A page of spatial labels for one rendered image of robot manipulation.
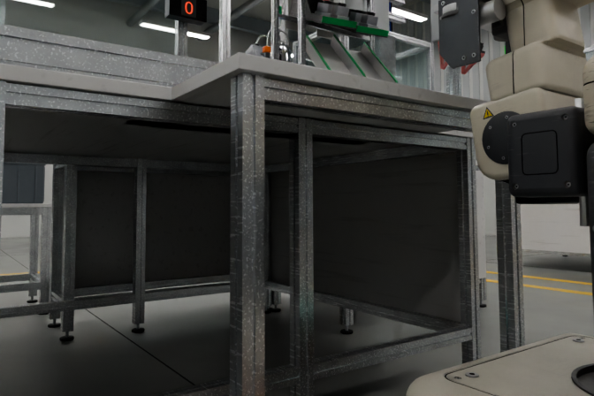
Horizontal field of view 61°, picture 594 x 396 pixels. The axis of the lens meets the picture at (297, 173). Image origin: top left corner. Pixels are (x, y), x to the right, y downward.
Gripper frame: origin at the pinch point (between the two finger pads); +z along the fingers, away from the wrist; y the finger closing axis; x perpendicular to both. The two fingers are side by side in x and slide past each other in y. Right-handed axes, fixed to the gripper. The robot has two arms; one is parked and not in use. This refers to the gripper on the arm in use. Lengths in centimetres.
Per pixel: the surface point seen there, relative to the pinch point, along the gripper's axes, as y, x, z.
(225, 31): -38, -127, -30
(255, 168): 38, 36, 57
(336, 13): -20.9, -12.6, 0.2
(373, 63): -44.4, -19.8, 11.4
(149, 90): 47, 7, 38
